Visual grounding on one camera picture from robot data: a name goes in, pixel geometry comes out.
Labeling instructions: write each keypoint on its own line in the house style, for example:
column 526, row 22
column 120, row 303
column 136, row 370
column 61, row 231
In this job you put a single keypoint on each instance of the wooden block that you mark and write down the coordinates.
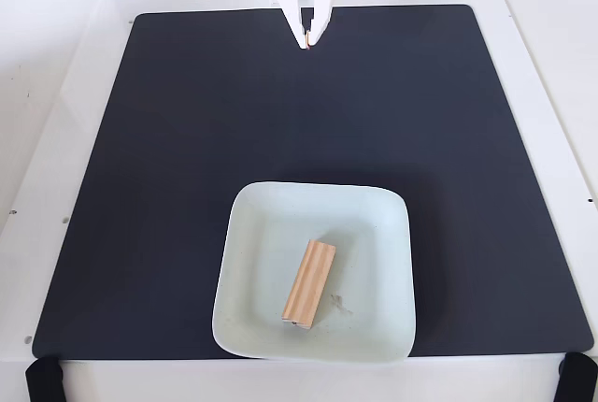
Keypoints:
column 309, row 282

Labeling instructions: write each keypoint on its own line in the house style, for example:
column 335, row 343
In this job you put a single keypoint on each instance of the white square plate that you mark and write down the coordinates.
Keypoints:
column 364, row 243

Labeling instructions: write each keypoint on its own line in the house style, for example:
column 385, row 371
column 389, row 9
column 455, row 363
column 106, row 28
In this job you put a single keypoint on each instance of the dark grey mat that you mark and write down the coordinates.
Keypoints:
column 187, row 140

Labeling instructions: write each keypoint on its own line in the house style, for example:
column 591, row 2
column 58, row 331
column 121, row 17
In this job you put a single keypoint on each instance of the black table clamp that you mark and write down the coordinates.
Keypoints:
column 577, row 378
column 44, row 381

